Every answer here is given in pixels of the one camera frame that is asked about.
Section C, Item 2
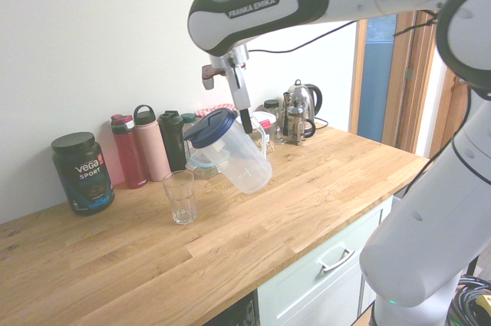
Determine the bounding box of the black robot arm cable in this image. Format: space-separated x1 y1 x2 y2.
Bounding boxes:
247 10 440 54

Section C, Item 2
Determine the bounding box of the glass french press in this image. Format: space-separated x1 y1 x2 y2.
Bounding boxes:
282 91 318 147

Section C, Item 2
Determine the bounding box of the silver drawer bar handle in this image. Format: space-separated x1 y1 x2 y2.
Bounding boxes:
317 247 356 274

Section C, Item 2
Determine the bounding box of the red water bottle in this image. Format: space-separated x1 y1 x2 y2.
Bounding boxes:
110 114 149 190

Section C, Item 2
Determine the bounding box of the glass jar with green lid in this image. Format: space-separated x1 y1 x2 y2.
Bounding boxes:
180 112 198 162

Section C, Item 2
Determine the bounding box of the wooden door frame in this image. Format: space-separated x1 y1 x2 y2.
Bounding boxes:
348 9 471 160

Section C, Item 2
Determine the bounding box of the clear pitcher with blue lid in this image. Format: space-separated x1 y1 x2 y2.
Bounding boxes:
183 107 273 196

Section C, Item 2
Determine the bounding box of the black Vega protein tub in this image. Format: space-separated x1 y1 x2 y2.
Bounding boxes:
51 132 116 216

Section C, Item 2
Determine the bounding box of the glass food container teal lid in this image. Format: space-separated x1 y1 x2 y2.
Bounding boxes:
185 149 220 179

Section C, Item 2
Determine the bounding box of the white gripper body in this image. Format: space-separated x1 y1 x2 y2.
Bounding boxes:
224 61 253 112

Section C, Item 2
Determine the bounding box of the dark green shaker bottle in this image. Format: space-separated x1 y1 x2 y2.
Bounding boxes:
157 110 187 173

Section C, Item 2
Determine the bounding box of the kitchen base cabinet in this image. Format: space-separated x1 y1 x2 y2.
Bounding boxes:
255 194 395 326

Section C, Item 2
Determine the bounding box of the clear faceted drinking glass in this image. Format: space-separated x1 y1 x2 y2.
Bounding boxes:
161 170 197 226

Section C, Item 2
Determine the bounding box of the coiled floor cable bundle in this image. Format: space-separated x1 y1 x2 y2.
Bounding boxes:
449 275 491 326

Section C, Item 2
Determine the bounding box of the pink water bottle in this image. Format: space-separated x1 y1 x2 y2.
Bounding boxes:
133 104 173 183

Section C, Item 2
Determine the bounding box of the cereal container with white lid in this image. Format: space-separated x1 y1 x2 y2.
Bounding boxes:
249 110 278 155

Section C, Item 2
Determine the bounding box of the wrist camera on red mount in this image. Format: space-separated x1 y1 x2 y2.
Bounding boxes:
200 64 228 91

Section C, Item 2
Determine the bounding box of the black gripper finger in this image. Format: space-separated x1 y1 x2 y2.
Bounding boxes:
238 107 255 136

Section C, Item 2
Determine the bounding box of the black dishwasher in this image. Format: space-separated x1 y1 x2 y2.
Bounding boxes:
206 289 260 326

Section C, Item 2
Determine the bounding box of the clear glass mug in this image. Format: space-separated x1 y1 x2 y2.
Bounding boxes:
267 107 288 146

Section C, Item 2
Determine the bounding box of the jar with red checked lid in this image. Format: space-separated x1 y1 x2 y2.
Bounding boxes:
194 103 237 120

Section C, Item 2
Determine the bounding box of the stainless steel electric kettle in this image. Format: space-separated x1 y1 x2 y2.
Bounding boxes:
287 79 324 130

